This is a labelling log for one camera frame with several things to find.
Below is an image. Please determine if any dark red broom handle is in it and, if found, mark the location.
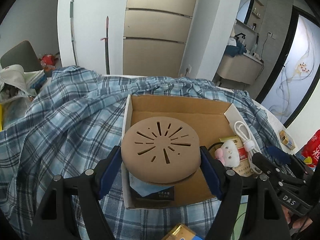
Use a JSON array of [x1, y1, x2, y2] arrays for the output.
[[100, 16, 110, 75]]

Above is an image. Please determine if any white usb cable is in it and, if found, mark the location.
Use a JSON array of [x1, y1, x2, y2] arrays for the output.
[[233, 120, 263, 176]]

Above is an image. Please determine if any white pink plush toy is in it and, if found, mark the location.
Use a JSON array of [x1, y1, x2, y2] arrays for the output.
[[215, 140, 240, 168]]

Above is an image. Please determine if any crumpled gold blue cigarette pack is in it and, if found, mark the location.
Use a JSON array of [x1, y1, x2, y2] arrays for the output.
[[279, 130, 296, 150]]

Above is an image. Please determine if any grey chair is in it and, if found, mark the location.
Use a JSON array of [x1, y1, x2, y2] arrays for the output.
[[1, 40, 43, 72]]

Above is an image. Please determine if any grey mop handle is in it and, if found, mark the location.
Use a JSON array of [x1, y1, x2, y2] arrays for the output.
[[69, 0, 78, 65]]

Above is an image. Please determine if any red items pile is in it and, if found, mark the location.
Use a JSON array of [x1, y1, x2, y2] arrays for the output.
[[40, 54, 59, 72]]

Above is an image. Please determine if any blue plaid shirt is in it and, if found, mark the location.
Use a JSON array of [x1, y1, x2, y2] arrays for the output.
[[1, 66, 280, 239]]

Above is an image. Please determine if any open cardboard tray box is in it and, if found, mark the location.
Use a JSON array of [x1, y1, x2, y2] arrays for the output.
[[121, 95, 243, 209]]

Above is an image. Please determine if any white plastic bag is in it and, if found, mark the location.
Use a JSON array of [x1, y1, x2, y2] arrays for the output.
[[1, 64, 37, 104]]

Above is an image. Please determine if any red gold Liqun cigarette box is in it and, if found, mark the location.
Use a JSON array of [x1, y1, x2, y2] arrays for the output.
[[219, 136, 253, 177]]

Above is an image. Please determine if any red iced tea bottle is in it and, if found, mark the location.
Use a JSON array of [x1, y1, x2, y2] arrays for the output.
[[302, 130, 320, 168]]

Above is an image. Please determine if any round tan slotted coaster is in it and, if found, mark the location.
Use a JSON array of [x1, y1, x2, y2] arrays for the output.
[[121, 116, 201, 185]]

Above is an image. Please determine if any beige bathroom vanity cabinet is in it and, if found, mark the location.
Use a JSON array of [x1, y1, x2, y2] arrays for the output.
[[216, 53, 263, 85]]

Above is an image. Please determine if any right hand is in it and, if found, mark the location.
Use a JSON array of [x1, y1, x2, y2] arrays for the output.
[[281, 206, 312, 231]]

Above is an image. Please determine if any dark blue towel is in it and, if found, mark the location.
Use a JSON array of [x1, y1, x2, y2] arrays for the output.
[[224, 40, 247, 57]]

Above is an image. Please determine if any blue gold Liqun cigarette pack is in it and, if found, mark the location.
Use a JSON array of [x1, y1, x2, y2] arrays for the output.
[[162, 223, 202, 240]]

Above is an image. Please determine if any black FOCO box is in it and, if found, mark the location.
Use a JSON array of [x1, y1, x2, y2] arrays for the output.
[[129, 173, 175, 201]]

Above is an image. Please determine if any beige three-door refrigerator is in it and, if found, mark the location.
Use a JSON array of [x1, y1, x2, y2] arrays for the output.
[[123, 0, 197, 77]]

